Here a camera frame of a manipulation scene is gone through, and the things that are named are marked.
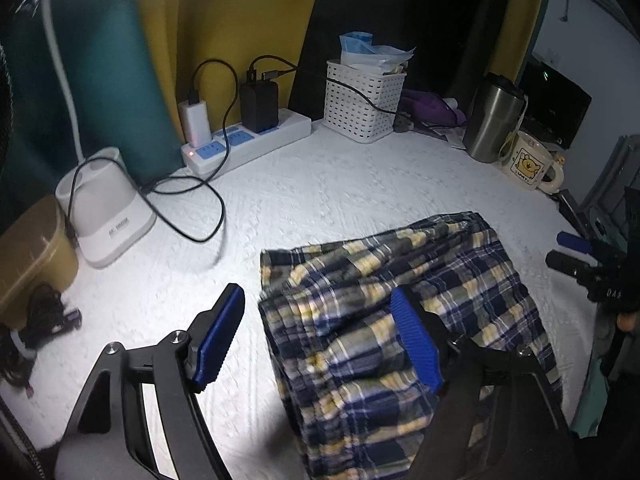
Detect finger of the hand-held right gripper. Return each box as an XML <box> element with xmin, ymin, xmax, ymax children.
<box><xmin>545</xmin><ymin>251</ymin><xmax>583</xmax><ymax>281</ymax></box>
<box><xmin>556</xmin><ymin>231</ymin><xmax>593</xmax><ymax>255</ymax></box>

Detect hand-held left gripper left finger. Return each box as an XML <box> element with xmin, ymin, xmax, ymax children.
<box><xmin>54</xmin><ymin>283</ymin><xmax>247</xmax><ymax>480</ymax></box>

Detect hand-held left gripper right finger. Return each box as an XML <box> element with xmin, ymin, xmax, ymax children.
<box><xmin>389</xmin><ymin>285</ymin><xmax>572</xmax><ymax>480</ymax></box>

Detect blue yellow plaid pants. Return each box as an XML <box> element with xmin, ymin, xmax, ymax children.
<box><xmin>257</xmin><ymin>211</ymin><xmax>563</xmax><ymax>480</ymax></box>

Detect grey padded headboard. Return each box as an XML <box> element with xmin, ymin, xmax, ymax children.
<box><xmin>580</xmin><ymin>134</ymin><xmax>640</xmax><ymax>226</ymax></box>

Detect cream cartoon mug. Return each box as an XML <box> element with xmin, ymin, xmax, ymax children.
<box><xmin>500</xmin><ymin>130</ymin><xmax>566</xmax><ymax>195</ymax></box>

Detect black monitor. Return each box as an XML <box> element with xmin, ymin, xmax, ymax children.
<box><xmin>517</xmin><ymin>59</ymin><xmax>593</xmax><ymax>150</ymax></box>

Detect steel tumbler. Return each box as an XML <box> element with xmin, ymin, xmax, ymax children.
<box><xmin>461</xmin><ymin>72</ymin><xmax>528</xmax><ymax>163</ymax></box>

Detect white desk lamp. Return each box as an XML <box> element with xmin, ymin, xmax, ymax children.
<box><xmin>40</xmin><ymin>0</ymin><xmax>157</xmax><ymax>268</ymax></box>

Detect purple cloth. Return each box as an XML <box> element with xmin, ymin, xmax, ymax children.
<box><xmin>400</xmin><ymin>89</ymin><xmax>468</xmax><ymax>128</ymax></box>

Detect white power strip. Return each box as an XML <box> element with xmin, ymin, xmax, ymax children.
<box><xmin>180</xmin><ymin>109</ymin><xmax>313</xmax><ymax>177</ymax></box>

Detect tan lidded box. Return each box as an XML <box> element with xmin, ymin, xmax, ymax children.
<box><xmin>0</xmin><ymin>195</ymin><xmax>80</xmax><ymax>318</ymax></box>

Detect white charger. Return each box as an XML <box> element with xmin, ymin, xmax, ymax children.
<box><xmin>177</xmin><ymin>92</ymin><xmax>213</xmax><ymax>147</ymax></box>

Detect black charger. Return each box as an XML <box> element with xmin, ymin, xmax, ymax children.
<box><xmin>239</xmin><ymin>67</ymin><xmax>281</xmax><ymax>133</ymax></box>

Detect white perforated basket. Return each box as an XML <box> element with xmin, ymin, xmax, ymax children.
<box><xmin>322</xmin><ymin>59</ymin><xmax>407</xmax><ymax>145</ymax></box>

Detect blue face masks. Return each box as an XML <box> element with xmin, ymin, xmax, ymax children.
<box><xmin>339</xmin><ymin>32</ymin><xmax>417</xmax><ymax>76</ymax></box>

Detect teal curtain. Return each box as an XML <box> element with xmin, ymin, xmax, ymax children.
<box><xmin>0</xmin><ymin>0</ymin><xmax>183</xmax><ymax>241</ymax></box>

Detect yellow curtain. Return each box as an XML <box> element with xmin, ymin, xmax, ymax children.
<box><xmin>135</xmin><ymin>0</ymin><xmax>328</xmax><ymax>136</ymax></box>

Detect black lamp cable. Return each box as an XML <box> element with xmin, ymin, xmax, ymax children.
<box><xmin>69</xmin><ymin>157</ymin><xmax>227</xmax><ymax>245</ymax></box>

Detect black cord bundle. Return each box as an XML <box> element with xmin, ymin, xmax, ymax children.
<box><xmin>0</xmin><ymin>282</ymin><xmax>83</xmax><ymax>396</ymax></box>

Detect black charger cable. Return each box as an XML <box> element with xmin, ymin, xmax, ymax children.
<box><xmin>191</xmin><ymin>55</ymin><xmax>300</xmax><ymax>133</ymax></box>

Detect black basket cable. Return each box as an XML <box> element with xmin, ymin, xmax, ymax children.
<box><xmin>326</xmin><ymin>77</ymin><xmax>403</xmax><ymax>117</ymax></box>

